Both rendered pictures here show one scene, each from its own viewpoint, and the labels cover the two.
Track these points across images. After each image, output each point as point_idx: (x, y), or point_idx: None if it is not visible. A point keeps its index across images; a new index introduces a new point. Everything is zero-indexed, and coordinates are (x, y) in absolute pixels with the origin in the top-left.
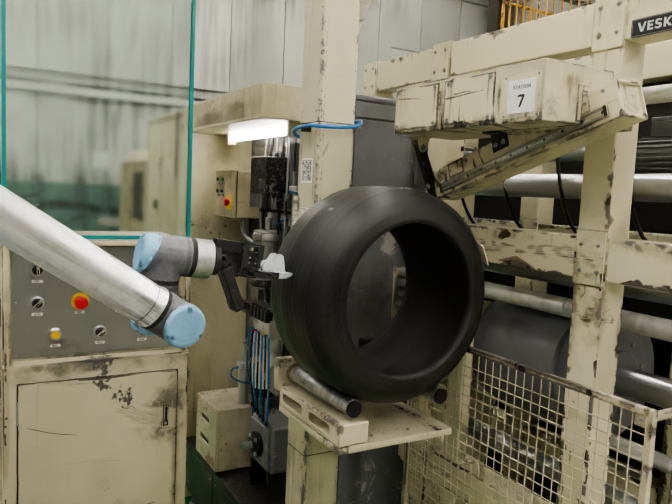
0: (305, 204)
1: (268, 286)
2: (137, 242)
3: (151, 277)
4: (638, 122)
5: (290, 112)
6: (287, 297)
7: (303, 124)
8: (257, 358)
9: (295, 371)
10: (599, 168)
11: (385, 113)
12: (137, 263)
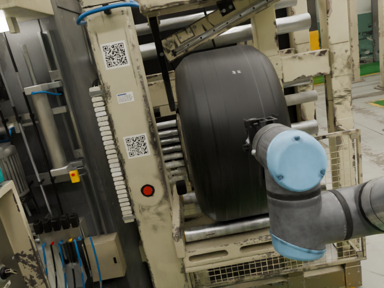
0: (123, 89)
1: (29, 199)
2: (282, 154)
3: (319, 184)
4: None
5: (30, 0)
6: (250, 160)
7: (108, 5)
8: (72, 264)
9: (191, 232)
10: (267, 18)
11: (66, 3)
12: (314, 176)
